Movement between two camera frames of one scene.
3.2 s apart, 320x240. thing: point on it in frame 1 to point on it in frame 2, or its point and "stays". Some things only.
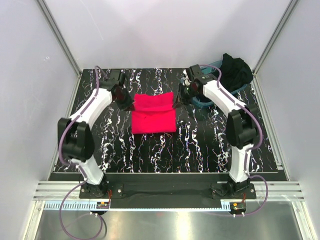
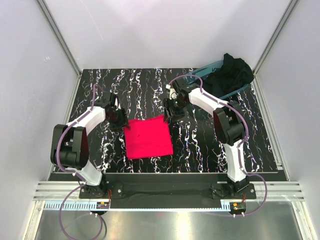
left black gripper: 128,105 to 123,121
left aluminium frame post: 60,35 stays
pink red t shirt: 153,114 to 148,138
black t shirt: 235,73 stays
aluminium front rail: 289,191 stays
